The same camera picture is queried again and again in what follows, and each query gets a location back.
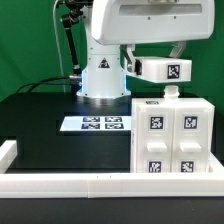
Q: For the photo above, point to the white cabinet door panel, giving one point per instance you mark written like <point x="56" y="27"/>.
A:
<point x="192" y="135"/>

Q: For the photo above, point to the white U-shaped fence frame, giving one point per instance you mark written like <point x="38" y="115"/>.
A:
<point x="70" y="185"/>

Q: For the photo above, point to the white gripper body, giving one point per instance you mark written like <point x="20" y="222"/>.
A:
<point x="151" y="21"/>

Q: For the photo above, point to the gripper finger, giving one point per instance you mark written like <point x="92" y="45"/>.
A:
<point x="178" y="49"/>
<point x="128" y="52"/>

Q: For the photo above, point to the white cabinet body box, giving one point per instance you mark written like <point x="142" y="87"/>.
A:
<point x="171" y="98"/>

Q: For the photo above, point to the white cabinet top block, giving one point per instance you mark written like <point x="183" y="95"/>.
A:
<point x="163" y="70"/>

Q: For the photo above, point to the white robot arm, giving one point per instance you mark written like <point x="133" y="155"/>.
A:
<point x="104" y="77"/>

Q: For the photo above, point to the white marker base plate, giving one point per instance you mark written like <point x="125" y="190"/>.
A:
<point x="96" y="123"/>

